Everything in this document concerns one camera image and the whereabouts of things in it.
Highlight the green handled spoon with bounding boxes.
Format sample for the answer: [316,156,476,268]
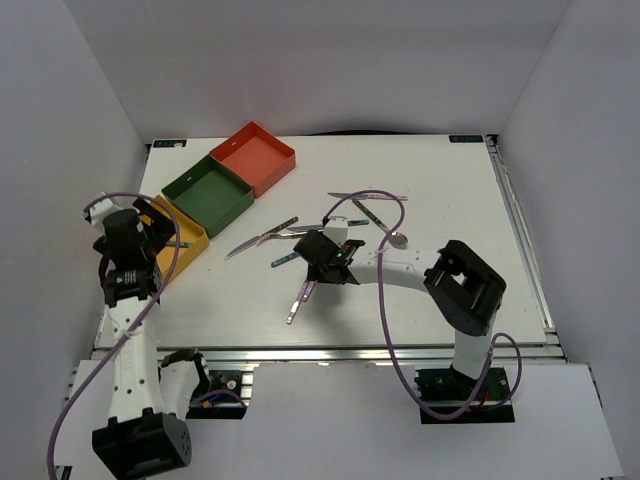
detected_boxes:
[166,241,193,248]

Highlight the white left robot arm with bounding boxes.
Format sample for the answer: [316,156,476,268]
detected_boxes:
[86,198,212,479]

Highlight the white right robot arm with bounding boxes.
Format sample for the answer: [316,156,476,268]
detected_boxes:
[294,230,506,399]

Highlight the yellow box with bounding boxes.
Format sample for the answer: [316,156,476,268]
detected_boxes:
[151,195,209,281]

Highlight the green box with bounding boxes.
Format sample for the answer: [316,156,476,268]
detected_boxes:
[161,155,254,239]

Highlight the red box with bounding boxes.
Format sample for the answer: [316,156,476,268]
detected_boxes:
[209,122,296,198]

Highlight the green handled fork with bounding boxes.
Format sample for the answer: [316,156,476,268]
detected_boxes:
[270,252,299,268]

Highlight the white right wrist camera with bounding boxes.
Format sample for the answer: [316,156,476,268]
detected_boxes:
[323,216,349,246]

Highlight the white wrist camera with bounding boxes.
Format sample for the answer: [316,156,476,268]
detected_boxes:
[83,198,122,229]
[323,216,349,246]

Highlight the green handled knife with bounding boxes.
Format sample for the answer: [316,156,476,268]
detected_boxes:
[286,219,370,233]

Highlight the pink handled fork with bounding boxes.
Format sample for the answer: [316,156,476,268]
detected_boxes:
[286,281,309,325]

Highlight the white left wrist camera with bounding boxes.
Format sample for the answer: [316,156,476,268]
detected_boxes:
[83,198,122,229]

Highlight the pink handled knife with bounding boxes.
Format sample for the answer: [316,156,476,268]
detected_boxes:
[327,192,408,202]

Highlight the brown handled spoon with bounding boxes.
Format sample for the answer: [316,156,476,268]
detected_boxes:
[351,199,408,249]

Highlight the brown handled knife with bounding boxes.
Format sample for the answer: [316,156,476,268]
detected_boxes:
[224,216,299,260]

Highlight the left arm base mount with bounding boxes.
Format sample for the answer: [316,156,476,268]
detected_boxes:
[159,348,248,420]

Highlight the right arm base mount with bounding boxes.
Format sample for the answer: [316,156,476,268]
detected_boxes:
[414,367,516,424]

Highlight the aluminium table frame rail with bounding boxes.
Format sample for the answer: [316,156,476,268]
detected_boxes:
[484,134,557,333]

